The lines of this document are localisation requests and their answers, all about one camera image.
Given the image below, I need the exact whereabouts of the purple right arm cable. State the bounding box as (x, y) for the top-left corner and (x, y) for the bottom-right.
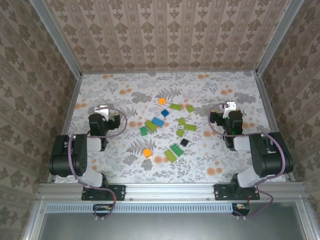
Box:
(208, 102), (287, 221)

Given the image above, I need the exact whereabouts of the green two-by-four lego brick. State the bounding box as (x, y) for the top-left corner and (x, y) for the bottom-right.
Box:
(170, 143), (185, 158)

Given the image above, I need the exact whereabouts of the aluminium corner post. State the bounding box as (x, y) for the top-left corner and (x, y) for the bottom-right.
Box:
(254, 0), (306, 76)
(29, 0), (83, 78)

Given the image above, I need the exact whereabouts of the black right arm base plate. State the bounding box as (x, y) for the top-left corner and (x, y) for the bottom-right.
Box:
(214, 183), (261, 201)

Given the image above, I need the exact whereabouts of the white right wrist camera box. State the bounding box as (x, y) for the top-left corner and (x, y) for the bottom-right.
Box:
(224, 101), (238, 112)

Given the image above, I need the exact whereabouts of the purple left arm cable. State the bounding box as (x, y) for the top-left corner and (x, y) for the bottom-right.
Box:
(67, 106), (128, 221)

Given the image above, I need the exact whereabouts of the black cable connector box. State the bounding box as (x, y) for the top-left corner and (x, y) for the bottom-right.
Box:
(231, 202), (251, 216)
(92, 203), (113, 217)

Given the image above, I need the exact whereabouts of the aluminium front rail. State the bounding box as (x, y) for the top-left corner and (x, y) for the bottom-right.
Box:
(37, 181), (307, 202)

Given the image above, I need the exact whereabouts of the light blue two-by-four lego brick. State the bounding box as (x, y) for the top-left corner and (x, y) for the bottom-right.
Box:
(151, 116), (165, 128)

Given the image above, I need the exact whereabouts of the grey metal front panel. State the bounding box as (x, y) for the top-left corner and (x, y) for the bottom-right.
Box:
(37, 211), (307, 240)

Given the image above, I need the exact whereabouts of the aluminium back rail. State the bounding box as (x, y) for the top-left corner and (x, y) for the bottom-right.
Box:
(80, 68), (258, 75)

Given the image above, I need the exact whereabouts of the aluminium side rail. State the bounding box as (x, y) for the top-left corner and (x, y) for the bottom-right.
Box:
(46, 74), (83, 183)
(254, 71), (297, 183)

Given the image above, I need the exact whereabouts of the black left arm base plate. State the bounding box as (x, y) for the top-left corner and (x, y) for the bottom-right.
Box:
(81, 184), (126, 201)

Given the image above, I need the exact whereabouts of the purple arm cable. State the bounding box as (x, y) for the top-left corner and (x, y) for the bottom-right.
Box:
(208, 102), (287, 221)
(67, 106), (128, 221)

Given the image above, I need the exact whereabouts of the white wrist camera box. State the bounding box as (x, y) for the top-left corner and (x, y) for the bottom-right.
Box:
(224, 101), (238, 112)
(94, 105), (110, 121)

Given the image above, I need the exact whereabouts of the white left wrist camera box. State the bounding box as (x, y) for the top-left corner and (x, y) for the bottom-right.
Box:
(94, 105), (110, 121)

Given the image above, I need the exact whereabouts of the grey slotted cable duct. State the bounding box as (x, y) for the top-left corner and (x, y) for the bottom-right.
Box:
(46, 202), (232, 213)

